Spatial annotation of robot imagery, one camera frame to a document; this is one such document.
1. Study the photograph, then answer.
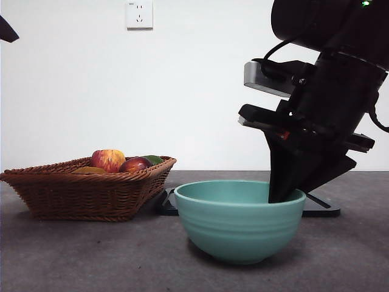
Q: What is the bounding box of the black rectangular tray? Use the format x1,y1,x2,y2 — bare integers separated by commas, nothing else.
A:
156,187,341,218

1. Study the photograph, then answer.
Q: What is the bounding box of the pale grey camera box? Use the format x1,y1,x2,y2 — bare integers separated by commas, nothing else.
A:
243,60,294,99

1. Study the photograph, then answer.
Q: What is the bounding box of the white wall socket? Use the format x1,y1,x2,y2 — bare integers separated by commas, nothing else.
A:
126,1,154,30

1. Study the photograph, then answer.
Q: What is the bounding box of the brown wicker basket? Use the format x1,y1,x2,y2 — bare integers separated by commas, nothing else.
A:
0,156,177,222

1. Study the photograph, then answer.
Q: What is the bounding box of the teal ribbed bowl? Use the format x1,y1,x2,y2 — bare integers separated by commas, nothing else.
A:
174,179,307,265

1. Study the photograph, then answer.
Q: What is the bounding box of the red yellow apple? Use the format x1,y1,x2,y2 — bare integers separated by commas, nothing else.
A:
90,148,126,173

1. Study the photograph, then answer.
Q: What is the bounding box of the black cable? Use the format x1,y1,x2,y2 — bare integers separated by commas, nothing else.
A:
368,91,389,133
263,39,292,77

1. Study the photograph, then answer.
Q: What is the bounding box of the dark red round fruit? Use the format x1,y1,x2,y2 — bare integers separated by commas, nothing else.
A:
119,157,153,173

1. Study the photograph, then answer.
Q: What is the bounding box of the green fruit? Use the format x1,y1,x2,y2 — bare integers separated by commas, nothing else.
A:
142,155,164,167

